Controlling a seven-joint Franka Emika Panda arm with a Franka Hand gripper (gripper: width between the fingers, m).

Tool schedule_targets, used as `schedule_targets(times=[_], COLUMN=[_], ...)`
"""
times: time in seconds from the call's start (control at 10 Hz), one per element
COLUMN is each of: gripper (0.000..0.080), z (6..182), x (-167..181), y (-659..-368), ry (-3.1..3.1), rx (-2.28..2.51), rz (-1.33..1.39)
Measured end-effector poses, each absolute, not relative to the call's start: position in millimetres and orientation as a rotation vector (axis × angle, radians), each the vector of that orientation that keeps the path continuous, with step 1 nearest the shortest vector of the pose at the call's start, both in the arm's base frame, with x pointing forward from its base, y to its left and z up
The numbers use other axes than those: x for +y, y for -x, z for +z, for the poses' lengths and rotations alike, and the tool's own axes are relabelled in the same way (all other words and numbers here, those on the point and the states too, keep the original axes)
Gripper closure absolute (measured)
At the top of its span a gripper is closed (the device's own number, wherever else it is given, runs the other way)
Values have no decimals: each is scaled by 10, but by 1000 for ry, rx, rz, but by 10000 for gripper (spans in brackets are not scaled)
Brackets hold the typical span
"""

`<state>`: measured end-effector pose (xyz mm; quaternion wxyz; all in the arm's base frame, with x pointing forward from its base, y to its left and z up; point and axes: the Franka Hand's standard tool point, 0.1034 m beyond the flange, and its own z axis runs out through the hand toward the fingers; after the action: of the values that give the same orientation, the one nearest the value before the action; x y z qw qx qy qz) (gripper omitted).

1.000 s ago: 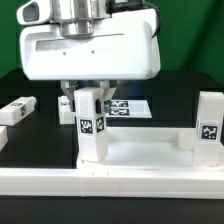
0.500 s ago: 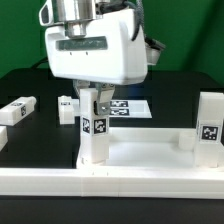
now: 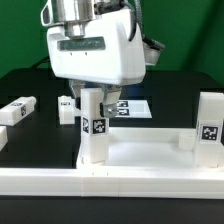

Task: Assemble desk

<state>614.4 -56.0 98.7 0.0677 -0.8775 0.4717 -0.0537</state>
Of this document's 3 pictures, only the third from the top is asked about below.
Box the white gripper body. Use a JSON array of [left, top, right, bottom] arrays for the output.
[[47, 9, 146, 85]]

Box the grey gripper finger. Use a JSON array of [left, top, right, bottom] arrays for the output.
[[69, 80, 84, 99], [100, 84, 122, 118]]

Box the white desk top tray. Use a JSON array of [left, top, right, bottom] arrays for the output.
[[76, 127, 224, 170]]

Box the white U-shaped marker base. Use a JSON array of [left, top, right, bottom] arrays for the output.
[[117, 100, 152, 119]]

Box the black cable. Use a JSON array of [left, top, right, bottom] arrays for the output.
[[30, 55, 52, 70]]

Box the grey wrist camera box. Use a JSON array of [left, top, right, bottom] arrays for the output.
[[142, 36, 165, 66]]

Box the white front fence rail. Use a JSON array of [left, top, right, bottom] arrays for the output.
[[0, 168, 224, 199]]

